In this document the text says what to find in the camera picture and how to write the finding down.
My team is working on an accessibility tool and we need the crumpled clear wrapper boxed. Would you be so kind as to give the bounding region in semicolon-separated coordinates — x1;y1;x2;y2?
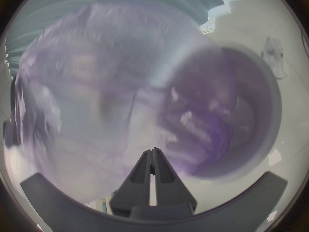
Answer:
262;36;288;80

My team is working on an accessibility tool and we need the purple plastic bag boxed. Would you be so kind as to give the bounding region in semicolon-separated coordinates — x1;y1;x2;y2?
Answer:
5;1;240;203

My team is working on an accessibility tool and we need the white trash bin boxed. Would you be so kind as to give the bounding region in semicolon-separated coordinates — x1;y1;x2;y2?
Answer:
169;41;283;183

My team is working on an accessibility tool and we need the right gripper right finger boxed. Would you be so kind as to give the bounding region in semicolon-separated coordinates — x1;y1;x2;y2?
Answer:
153;148;197;214

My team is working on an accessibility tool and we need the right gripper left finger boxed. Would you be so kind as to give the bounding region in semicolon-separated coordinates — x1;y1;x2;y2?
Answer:
109;149;152;218

